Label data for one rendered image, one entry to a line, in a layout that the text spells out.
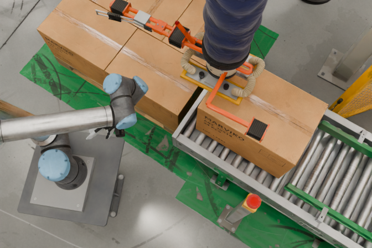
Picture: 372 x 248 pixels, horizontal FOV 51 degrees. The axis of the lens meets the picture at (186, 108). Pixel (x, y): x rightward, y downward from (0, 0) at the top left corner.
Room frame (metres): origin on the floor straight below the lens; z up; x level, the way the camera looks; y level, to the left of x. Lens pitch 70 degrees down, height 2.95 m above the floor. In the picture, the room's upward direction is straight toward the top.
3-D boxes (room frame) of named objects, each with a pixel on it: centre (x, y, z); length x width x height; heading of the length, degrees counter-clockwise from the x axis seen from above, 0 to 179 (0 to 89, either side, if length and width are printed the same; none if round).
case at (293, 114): (0.75, -0.42, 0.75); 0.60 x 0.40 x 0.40; 58
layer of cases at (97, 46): (1.57, 0.29, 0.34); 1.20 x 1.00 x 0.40; 57
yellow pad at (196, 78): (0.81, -0.14, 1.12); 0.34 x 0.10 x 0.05; 62
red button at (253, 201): (0.23, -0.33, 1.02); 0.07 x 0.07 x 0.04
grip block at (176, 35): (1.02, 0.04, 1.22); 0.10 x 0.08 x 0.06; 152
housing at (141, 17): (1.12, 0.22, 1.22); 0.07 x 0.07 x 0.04; 62
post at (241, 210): (0.23, -0.33, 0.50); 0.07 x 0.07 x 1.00; 57
